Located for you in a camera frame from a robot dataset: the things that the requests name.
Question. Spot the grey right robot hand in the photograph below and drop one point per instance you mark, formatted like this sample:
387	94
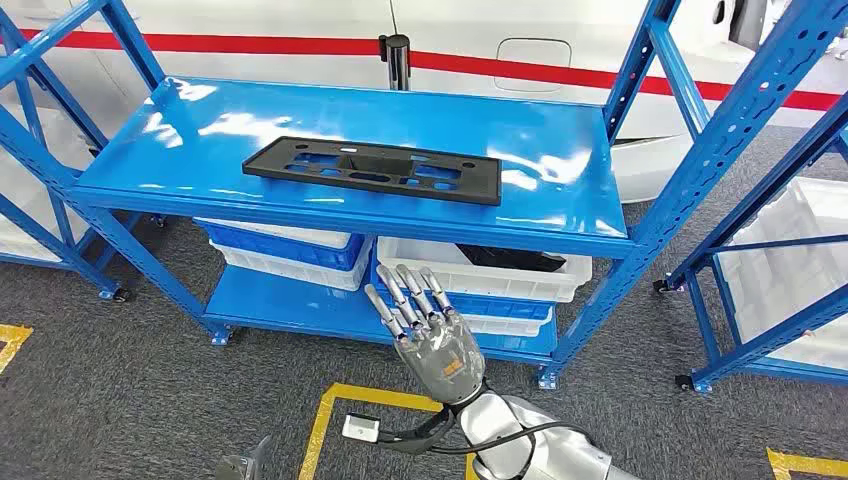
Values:
440	364

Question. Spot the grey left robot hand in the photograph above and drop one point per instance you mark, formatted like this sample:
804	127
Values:
242	467

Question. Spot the black plastic bracket part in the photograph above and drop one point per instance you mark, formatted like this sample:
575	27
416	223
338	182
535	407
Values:
268	162

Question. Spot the black plastic trim part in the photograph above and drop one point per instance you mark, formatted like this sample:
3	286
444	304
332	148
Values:
510	258

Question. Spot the yellow floor tape square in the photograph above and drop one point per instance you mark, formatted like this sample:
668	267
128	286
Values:
16	333
318	434
805	462

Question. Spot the red barrier belt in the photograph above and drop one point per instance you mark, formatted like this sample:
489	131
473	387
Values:
563	73
265	45

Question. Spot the large white plastic crate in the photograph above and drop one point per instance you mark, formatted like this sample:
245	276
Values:
795	285

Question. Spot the chrome stanchion post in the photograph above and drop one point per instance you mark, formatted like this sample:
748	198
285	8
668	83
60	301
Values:
396	66

